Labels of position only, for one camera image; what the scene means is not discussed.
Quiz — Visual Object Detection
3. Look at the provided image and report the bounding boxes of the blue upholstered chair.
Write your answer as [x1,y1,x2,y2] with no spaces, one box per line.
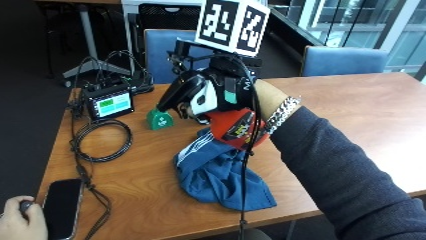
[143,28,216,85]
[301,45,390,78]

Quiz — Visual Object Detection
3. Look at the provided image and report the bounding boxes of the black mesh chair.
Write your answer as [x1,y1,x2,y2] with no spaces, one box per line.
[137,2,203,31]

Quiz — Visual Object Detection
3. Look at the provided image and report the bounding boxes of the blue cloth with white stripes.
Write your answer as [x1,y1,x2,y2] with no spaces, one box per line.
[173,127,280,212]

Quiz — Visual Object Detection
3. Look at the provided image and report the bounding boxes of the black glove cable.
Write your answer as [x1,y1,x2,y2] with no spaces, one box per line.
[212,54,264,240]

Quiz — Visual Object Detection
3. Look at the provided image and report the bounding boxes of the black smartphone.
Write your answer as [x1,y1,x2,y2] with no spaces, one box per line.
[41,178,87,240]

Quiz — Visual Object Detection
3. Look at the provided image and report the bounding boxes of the small black screen device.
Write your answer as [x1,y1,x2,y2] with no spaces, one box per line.
[81,82,136,121]

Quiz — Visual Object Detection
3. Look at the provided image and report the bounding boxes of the long black device cable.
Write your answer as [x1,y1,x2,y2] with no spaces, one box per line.
[65,99,113,240]

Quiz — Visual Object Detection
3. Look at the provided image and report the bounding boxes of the white table leg stand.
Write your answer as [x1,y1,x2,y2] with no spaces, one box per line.
[61,3,133,80]

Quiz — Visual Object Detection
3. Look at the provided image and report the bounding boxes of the black cube mount bracket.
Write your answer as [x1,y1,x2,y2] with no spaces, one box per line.
[167,38,264,74]

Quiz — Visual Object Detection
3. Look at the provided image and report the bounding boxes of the white cube with black markers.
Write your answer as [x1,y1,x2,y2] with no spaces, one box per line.
[195,0,272,57]

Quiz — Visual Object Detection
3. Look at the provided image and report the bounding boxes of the coiled black cable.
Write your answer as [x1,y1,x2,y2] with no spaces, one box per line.
[69,118,135,164]

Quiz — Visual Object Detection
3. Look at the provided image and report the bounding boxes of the black cables behind screen device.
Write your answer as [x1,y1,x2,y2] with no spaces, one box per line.
[72,49,156,96]

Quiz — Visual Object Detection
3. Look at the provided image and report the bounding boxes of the glass window wall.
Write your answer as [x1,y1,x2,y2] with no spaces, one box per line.
[268,0,426,82]

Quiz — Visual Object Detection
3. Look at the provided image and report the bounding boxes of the small green tape dispenser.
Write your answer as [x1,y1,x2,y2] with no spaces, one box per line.
[145,107,176,131]

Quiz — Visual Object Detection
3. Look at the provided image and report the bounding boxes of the small dark clicker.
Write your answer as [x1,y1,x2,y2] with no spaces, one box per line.
[17,200,35,216]

